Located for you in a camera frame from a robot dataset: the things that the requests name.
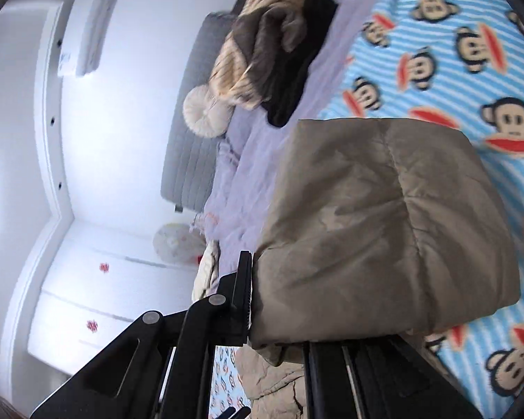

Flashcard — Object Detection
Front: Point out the beige striped knit garment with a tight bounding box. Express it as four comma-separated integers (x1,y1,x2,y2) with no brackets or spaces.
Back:
210,0,319,106

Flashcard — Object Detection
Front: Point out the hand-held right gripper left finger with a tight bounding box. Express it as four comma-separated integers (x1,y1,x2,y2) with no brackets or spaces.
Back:
30,250,254,419

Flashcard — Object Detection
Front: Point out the tan puffer jacket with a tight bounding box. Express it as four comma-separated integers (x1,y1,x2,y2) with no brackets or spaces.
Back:
236,118,521,419

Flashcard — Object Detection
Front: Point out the grey-brown garment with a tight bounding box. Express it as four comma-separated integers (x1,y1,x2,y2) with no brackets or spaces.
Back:
231,4,316,112

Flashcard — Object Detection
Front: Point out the white air conditioner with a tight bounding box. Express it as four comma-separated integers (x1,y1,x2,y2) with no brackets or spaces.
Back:
73,0,119,78

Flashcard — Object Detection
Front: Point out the cream cloth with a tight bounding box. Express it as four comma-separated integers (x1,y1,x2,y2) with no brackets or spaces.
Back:
191,244,221,303

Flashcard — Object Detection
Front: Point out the white wardrobe with red decals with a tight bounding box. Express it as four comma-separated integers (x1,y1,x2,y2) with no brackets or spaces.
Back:
26,222,202,378

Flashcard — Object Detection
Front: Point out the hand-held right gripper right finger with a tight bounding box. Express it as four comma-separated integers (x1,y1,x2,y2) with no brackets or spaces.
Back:
305,334,483,419

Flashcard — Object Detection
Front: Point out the lilac duvet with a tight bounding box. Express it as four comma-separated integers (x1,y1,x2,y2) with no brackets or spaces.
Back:
203,0,364,271

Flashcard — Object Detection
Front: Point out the black garment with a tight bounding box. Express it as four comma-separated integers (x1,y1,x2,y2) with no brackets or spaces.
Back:
264,0,340,128

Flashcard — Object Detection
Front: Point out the blue striped monkey print blanket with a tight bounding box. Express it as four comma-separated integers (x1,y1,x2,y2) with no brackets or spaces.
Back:
210,0,524,419

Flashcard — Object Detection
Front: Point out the round cream cushion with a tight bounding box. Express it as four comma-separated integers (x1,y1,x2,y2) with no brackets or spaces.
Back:
182,86,233,139

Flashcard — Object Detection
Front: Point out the grey pillow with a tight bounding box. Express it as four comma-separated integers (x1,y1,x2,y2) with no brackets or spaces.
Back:
161,0,254,213

